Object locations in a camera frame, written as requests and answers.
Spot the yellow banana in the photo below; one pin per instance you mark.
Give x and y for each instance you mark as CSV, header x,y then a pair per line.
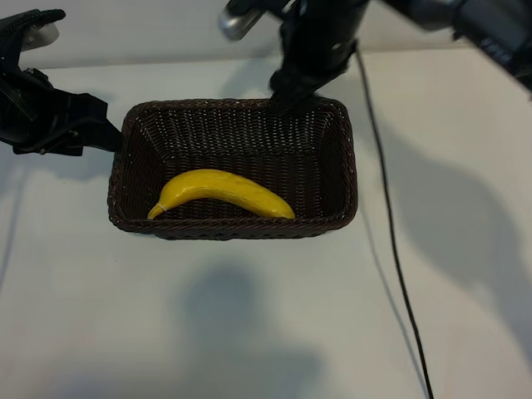
x,y
224,187

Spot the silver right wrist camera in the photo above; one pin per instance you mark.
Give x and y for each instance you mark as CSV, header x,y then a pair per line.
x,y
234,23

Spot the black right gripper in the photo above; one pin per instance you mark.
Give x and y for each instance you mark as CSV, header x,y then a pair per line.
x,y
320,41

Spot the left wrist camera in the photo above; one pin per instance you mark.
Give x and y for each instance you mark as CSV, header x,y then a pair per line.
x,y
39,35

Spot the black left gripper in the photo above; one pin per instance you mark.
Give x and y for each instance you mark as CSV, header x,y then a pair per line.
x,y
29,114

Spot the dark brown wicker basket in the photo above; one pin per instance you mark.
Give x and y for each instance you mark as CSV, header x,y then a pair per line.
x,y
249,145

